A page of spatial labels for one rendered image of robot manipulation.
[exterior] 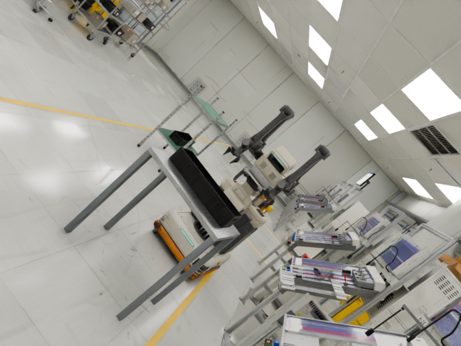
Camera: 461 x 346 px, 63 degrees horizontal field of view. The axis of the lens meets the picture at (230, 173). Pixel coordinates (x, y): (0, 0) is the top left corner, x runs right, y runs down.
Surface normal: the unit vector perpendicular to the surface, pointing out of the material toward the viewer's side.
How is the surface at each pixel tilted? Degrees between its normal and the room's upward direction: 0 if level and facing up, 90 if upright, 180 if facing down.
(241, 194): 98
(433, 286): 90
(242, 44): 90
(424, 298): 90
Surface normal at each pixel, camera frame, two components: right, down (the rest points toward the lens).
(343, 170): -0.20, 0.04
